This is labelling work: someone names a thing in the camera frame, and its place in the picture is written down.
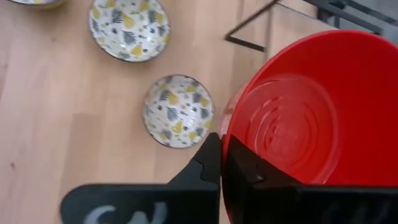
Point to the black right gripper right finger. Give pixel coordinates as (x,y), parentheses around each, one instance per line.
(280,205)

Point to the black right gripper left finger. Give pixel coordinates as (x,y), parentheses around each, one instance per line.
(155,202)

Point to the red plastic bowl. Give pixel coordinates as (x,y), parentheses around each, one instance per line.
(311,124)

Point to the yellow bowl speckled white inside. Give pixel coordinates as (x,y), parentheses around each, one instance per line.
(178,109)
(129,31)
(34,2)

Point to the wooden shelf with black legs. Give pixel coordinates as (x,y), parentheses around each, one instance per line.
(295,28)

